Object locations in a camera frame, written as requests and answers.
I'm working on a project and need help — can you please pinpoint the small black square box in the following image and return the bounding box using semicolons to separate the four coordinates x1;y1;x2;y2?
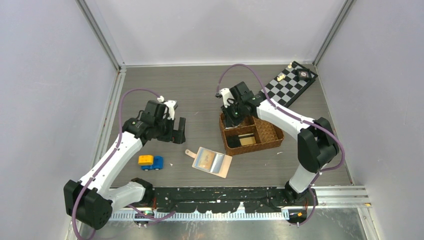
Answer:
296;68;313;82

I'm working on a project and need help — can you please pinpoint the black white chessboard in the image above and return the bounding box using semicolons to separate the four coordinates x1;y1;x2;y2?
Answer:
264;61;318;108

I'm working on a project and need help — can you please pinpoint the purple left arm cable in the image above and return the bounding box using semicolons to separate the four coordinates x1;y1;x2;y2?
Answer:
71;88;178;240

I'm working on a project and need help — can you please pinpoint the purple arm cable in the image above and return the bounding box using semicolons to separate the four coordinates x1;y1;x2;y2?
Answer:
215;63;346;227
71;88;178;240

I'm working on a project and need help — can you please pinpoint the woven wicker divided basket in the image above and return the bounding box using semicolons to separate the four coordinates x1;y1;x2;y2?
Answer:
219;114;285;156

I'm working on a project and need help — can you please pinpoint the aluminium frame rail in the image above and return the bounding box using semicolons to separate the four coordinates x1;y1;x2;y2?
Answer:
76;0;127;165

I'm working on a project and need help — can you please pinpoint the beige leather card holder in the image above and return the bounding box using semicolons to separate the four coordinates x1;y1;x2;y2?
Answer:
184;147;233;179

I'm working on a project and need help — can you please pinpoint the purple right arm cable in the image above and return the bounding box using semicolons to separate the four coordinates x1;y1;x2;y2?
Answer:
215;63;346;227

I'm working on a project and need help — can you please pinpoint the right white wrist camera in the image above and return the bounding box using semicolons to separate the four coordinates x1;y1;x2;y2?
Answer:
215;88;235;108

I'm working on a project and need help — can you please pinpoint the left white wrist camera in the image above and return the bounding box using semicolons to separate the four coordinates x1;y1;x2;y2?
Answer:
164;100;178;120

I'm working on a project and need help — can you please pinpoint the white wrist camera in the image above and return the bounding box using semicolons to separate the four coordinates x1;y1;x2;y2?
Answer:
215;88;235;108
164;100;178;120

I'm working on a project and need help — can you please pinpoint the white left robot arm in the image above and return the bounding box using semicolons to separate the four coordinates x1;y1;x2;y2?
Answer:
63;100;186;230

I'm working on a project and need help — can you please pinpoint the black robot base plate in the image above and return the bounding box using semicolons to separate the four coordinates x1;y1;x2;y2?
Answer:
132;186;318;214

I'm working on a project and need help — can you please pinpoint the blue yellow toy car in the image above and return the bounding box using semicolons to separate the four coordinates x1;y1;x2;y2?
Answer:
138;155;164;171

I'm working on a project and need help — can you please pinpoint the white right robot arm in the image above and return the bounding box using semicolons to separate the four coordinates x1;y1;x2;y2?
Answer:
215;81;340;205

